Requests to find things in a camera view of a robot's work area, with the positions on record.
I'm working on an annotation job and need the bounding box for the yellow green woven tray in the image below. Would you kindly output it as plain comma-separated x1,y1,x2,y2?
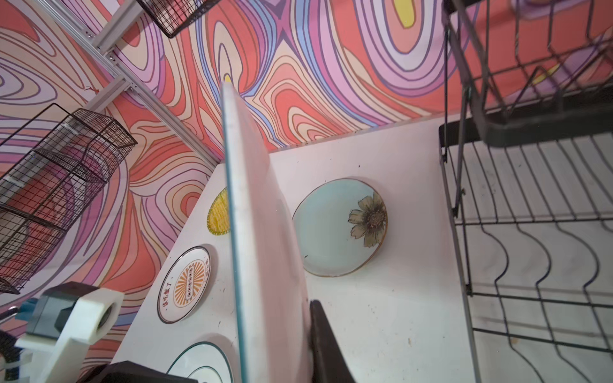
207,188,231,236

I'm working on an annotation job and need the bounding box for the black wire basket back wall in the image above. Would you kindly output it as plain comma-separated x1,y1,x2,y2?
137,0,220,38

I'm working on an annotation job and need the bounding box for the black wire basket wall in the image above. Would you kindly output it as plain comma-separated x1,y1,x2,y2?
1,103,137,295
137,0,220,38

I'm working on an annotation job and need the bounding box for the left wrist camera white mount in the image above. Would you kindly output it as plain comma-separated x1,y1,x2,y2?
1,282,125,382

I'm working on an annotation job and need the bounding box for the black wire basket left wall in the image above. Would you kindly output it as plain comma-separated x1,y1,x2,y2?
1,103,137,295

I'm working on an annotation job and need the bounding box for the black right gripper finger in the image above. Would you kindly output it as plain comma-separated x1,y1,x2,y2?
310,300,355,383

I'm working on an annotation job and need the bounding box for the black two-tier dish rack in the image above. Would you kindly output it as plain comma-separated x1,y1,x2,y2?
439,1,612,382

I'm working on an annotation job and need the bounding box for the large orange sunburst plate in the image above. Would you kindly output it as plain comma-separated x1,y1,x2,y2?
221,82,313,382

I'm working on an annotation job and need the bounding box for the white plate green quatrefoil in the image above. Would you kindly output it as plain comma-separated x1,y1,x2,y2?
167,342,235,383

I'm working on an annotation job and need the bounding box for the small orange sunburst plate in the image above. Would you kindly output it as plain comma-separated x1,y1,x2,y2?
156,247,212,324

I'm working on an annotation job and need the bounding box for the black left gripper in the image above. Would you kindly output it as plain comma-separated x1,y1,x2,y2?
78,361,197,383

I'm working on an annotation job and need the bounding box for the light blue flower plate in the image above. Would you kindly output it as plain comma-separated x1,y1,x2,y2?
293,178,388,278

